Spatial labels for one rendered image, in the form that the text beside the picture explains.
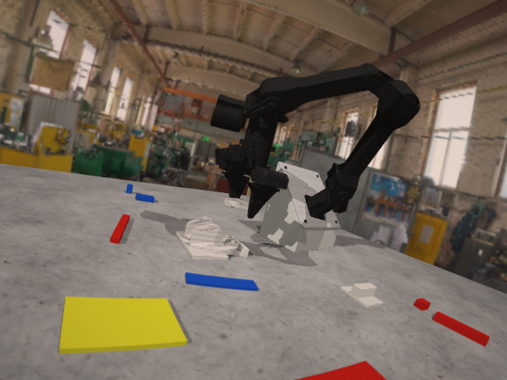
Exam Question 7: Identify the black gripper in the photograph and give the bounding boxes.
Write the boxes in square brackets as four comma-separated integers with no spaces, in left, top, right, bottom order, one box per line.
[219,135,289,219]

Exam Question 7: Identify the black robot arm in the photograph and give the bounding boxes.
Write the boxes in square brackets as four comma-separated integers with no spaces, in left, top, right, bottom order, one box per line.
[211,63,421,220]

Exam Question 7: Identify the yellow flat plate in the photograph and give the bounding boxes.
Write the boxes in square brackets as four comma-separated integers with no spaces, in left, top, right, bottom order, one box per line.
[59,296,188,354]

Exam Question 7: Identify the red flat rectangular plate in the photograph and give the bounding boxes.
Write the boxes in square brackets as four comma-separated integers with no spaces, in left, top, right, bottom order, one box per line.
[297,361,386,380]

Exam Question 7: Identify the red rectangular bar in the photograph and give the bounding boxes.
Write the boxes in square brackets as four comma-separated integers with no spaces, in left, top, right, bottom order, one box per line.
[110,214,130,244]
[433,311,490,347]

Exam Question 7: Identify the small red block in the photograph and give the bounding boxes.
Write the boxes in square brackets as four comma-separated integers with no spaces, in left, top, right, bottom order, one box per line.
[414,298,431,310]

